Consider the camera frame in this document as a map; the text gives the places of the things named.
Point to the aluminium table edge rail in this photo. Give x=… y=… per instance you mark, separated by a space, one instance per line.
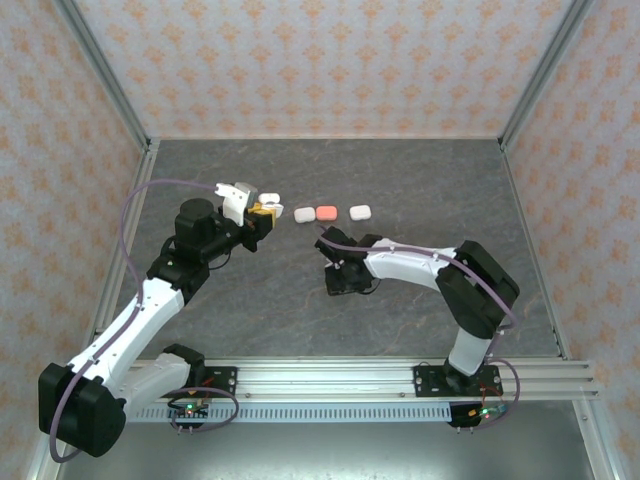
x=528 y=225
x=127 y=225

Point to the aluminium frame post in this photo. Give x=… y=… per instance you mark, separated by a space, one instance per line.
x=546 y=70
x=104 y=70

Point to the small circuit board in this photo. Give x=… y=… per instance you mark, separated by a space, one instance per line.
x=482 y=413
x=190 y=411

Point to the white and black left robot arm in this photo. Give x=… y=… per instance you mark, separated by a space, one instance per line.
x=130 y=325

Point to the white earbud charging case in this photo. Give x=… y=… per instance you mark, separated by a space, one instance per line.
x=359 y=212
x=270 y=199
x=304 y=215

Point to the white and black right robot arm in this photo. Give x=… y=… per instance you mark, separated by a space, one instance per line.
x=410 y=265

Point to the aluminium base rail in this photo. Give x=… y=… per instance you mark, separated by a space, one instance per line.
x=325 y=380

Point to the pink earbud charging case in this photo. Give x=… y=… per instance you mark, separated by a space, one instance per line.
x=326 y=213

